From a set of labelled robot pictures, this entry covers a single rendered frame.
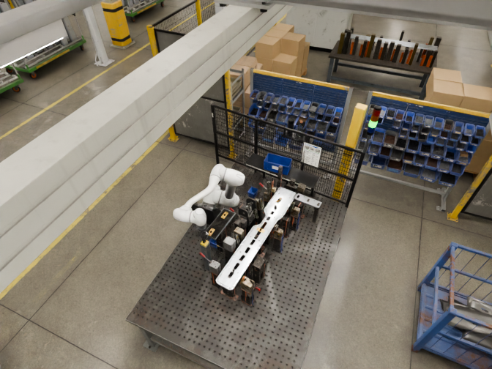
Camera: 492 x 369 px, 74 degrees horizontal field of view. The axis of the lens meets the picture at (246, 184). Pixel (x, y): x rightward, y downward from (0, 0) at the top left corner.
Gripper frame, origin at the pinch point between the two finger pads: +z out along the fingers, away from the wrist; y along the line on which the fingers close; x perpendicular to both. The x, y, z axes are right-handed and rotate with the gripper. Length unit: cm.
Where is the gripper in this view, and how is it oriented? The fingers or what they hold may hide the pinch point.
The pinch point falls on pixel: (203, 239)
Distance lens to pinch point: 308.3
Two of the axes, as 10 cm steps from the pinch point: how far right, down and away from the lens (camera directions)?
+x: 5.0, -6.2, 6.1
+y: 8.7, 3.5, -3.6
